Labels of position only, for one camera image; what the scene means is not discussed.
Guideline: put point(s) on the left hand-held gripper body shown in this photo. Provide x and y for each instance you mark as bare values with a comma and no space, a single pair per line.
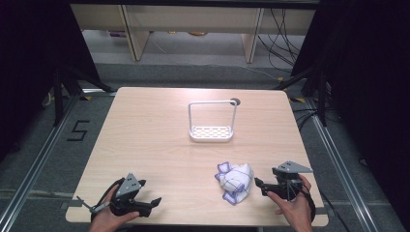
128,186

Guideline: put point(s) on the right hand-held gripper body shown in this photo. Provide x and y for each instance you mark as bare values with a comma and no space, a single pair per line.
288,182

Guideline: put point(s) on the white cloth with purple grid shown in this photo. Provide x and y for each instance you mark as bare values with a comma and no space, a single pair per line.
235,182

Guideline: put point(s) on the person's right hand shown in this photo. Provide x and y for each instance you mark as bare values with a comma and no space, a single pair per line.
296,212

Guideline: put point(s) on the person's left hand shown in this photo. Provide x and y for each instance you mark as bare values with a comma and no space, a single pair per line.
108,222

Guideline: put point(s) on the black metal stand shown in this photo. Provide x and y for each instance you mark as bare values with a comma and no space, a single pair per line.
322,96
58,96

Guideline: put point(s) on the yellow floor tape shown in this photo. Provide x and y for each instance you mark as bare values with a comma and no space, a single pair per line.
280,79

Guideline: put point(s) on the black curtain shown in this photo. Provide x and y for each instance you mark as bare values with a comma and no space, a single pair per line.
370,64
29,48

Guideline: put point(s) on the purple object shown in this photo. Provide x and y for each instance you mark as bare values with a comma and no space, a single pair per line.
116,33

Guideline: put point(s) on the yellow round object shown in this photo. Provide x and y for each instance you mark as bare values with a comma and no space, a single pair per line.
197,33

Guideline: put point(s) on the beige wooden cabinet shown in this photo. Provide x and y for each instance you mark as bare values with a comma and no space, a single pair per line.
193,19

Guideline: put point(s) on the aluminium floor rail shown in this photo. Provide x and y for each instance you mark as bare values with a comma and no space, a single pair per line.
338,167
35,167

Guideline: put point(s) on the grey table bracket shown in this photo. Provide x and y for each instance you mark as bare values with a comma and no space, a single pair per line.
71,203

